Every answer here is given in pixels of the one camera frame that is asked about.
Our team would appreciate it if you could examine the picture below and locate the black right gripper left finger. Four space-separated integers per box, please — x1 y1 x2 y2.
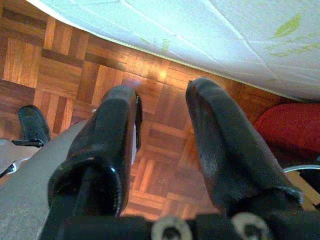
47 84 143 227

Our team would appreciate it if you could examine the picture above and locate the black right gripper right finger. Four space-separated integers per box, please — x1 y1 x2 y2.
185 77 305 221

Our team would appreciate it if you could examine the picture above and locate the large red cushion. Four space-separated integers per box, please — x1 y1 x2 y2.
252 102 320 161

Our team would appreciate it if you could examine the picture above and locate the black round waste bin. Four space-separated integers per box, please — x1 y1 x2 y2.
282 163 320 201

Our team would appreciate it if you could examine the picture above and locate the white mattress green leaf print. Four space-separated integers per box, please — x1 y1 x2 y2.
24 0 320 102

